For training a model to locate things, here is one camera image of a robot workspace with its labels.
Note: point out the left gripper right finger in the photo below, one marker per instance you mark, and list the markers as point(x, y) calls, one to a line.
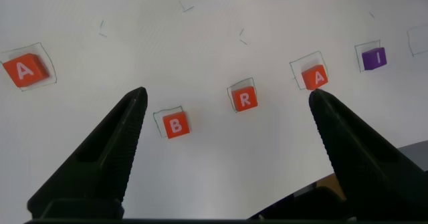
point(371, 170)

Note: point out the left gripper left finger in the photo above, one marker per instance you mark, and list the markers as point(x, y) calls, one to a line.
point(100, 160)

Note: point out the orange letter A block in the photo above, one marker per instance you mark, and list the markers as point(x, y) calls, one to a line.
point(315, 78)
point(25, 71)

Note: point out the orange letter R block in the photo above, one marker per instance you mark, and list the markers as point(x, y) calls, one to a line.
point(244, 99)

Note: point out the orange letter B block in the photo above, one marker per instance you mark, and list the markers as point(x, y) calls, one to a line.
point(176, 125)

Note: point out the purple letter I block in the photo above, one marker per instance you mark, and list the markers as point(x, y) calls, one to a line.
point(374, 59)

